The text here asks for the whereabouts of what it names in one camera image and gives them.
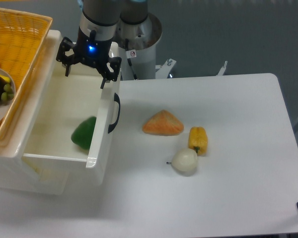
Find yellow toy pepper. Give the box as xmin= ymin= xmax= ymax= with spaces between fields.
xmin=188 ymin=126 xmax=208 ymax=156

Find white toy pear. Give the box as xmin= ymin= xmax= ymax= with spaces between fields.
xmin=166 ymin=148 xmax=198 ymax=177

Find white table bracket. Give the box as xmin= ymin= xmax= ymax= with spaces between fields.
xmin=217 ymin=61 xmax=228 ymax=76

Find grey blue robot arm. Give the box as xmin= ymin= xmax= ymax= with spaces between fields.
xmin=56 ymin=0 xmax=148 ymax=84

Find black drawer handle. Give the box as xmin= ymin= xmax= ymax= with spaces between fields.
xmin=108 ymin=93 xmax=121 ymax=134

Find yellow woven basket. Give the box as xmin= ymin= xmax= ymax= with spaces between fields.
xmin=0 ymin=8 xmax=53 ymax=140

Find green toy grapes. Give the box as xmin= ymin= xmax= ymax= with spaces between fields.
xmin=1 ymin=84 xmax=14 ymax=102

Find white upper drawer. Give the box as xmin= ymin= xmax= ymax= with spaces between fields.
xmin=24 ymin=63 xmax=120 ymax=185

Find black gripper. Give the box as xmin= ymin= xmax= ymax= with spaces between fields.
xmin=56 ymin=28 xmax=122 ymax=89

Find green toy pepper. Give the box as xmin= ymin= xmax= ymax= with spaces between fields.
xmin=71 ymin=116 xmax=96 ymax=150

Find yellow toy fruit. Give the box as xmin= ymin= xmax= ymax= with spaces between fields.
xmin=0 ymin=74 xmax=11 ymax=84

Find orange triangular sandwich toy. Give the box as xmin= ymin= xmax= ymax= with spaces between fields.
xmin=142 ymin=110 xmax=184 ymax=136

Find white drawer cabinet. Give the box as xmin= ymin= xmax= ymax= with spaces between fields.
xmin=0 ymin=30 xmax=69 ymax=195

